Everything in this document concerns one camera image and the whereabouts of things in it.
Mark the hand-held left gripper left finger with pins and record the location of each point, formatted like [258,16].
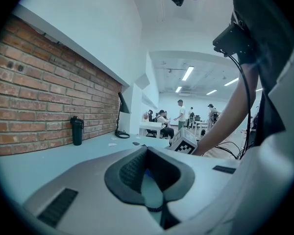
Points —
[123,177]

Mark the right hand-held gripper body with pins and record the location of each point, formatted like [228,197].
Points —
[185,142]

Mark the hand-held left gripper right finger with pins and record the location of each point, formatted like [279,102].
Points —
[172,177]

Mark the white cloth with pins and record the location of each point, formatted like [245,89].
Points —
[152,195]

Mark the person's right forearm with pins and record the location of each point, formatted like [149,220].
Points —
[225,117]

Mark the white table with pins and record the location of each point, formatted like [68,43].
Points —
[201,124]
[150,125]

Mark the white paper scrap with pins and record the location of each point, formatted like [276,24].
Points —
[112,145]

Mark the small black item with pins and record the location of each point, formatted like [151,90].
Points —
[136,143]

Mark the black office chair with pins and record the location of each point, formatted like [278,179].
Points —
[150,121]

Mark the long ceiling light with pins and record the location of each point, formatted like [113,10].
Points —
[211,92]
[231,81]
[188,73]
[178,89]

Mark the black water bottle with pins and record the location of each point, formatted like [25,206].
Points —
[77,131]

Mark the black desk lamp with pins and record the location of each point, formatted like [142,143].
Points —
[122,106]

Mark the black chest-mounted box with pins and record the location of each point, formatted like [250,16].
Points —
[234,40]

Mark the person's dark shirt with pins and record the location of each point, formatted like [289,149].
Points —
[264,33]

